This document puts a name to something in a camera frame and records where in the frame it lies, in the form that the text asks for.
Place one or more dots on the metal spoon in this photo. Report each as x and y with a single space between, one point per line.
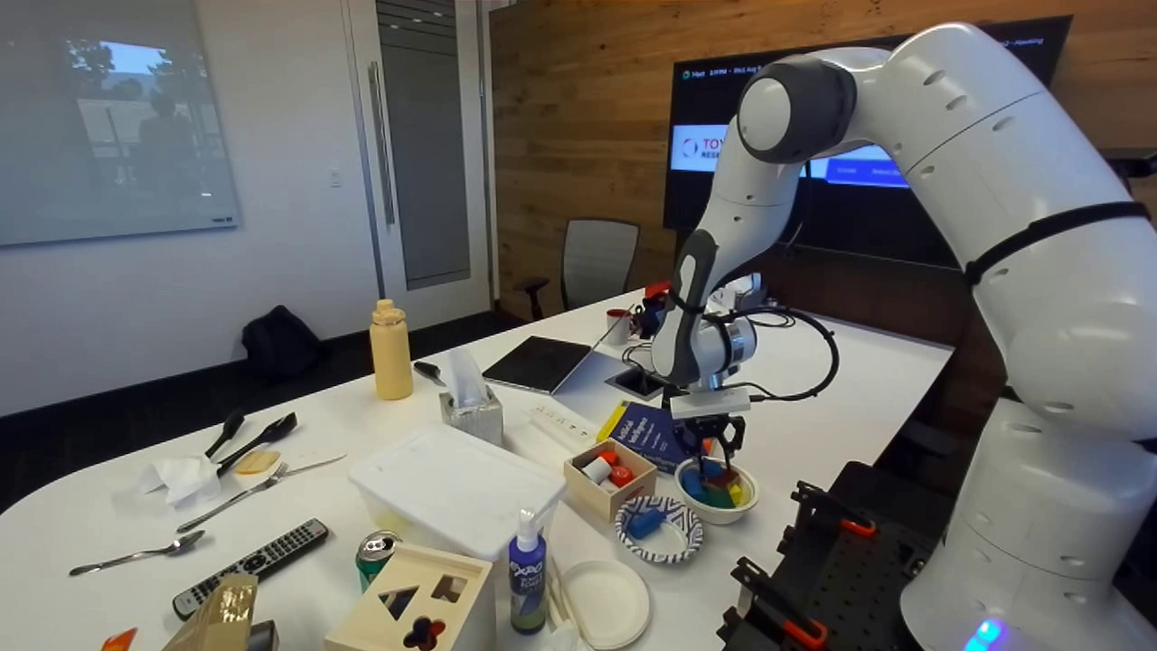
139 553

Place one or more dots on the blue spray bottle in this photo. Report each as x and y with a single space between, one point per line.
526 583

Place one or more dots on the white lidded plastic container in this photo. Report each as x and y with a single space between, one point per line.
452 488

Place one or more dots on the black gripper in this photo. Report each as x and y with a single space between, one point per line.
715 430

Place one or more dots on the green block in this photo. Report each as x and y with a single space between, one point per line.
715 492

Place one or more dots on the black remote control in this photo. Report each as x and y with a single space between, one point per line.
253 564

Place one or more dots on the small wooden tray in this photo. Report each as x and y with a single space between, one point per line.
602 498

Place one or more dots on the wooden shape sorter box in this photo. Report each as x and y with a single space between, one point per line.
364 621

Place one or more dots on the silver laptop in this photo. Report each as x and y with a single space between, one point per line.
542 359

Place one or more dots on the black orange clamp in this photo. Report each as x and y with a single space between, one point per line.
832 506
777 601

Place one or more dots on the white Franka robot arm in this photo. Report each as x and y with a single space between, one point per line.
1024 158

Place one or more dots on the white bowl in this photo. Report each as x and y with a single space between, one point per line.
672 542
711 511

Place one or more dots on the grey tissue box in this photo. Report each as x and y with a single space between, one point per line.
471 411

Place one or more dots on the yellow block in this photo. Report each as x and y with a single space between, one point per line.
740 492

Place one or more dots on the green soda can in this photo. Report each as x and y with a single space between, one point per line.
374 558

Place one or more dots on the white door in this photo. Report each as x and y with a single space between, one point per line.
419 146

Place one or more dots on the black plastic spoon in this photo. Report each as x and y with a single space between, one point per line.
226 430
267 435

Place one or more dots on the blue block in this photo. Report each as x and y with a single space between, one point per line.
691 481
640 519

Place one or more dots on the plain white plate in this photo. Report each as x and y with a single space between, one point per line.
603 606

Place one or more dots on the grey office chair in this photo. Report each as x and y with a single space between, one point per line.
597 258

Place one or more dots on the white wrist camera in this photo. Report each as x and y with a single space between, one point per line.
711 404

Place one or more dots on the beige water bottle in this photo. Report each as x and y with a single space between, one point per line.
392 357

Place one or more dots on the red ball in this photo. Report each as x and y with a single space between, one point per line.
620 476

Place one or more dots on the white crumpled napkin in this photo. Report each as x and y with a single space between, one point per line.
167 481

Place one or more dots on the black perforated base board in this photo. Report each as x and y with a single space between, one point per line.
879 564

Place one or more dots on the blue hardcover book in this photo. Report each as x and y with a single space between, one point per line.
643 435

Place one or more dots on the black bag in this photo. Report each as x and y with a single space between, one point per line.
279 343

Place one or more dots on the small black tool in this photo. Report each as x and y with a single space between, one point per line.
429 369

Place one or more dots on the wall whiteboard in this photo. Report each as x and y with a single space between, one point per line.
114 112

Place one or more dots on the wall television screen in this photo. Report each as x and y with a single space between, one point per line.
869 168

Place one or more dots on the metal knife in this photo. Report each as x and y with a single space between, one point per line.
259 488

